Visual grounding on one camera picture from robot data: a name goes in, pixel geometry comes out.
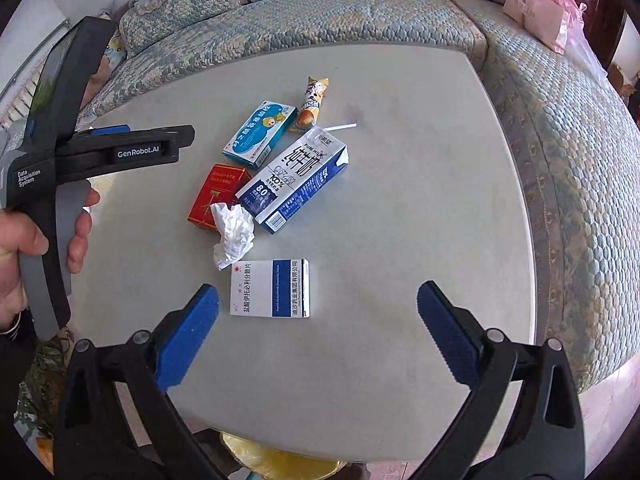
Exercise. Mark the quilted floral sofa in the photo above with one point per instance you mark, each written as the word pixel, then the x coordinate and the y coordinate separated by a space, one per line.
pixel 380 15

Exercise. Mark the yellow round basin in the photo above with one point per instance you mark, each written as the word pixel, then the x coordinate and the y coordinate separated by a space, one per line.
pixel 280 460

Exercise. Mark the blue and white milk carton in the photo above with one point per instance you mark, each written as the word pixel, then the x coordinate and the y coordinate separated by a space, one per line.
pixel 295 180

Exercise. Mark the crumpled white tissue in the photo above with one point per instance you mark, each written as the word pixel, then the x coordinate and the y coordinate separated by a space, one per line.
pixel 232 232

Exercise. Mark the white drinking straw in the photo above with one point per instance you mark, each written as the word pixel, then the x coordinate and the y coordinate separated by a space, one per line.
pixel 341 126

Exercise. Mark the person's left hand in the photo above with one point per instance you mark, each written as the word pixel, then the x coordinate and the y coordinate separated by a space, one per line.
pixel 17 240

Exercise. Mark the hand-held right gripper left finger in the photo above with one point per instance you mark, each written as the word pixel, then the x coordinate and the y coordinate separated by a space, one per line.
pixel 192 337

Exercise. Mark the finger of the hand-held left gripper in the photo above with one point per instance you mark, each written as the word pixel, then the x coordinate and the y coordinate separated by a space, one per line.
pixel 135 156
pixel 150 135

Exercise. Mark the cartoon printed cloth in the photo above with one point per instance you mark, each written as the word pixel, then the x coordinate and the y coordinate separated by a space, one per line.
pixel 115 52

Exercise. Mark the white and blue medicine box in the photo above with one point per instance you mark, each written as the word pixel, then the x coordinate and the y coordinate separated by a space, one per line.
pixel 270 287

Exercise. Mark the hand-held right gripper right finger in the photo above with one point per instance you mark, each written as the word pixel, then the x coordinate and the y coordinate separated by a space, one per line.
pixel 447 335

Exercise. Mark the pink gift bag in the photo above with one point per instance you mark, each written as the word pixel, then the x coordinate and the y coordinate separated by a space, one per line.
pixel 537 10

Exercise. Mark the teal medicine box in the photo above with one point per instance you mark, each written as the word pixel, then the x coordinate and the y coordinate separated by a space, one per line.
pixel 257 132

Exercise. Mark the red cardboard pack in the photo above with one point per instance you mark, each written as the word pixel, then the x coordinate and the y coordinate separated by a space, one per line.
pixel 212 195

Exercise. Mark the yellow snack wrapper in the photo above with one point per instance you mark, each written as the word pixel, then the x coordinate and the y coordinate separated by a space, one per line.
pixel 311 105

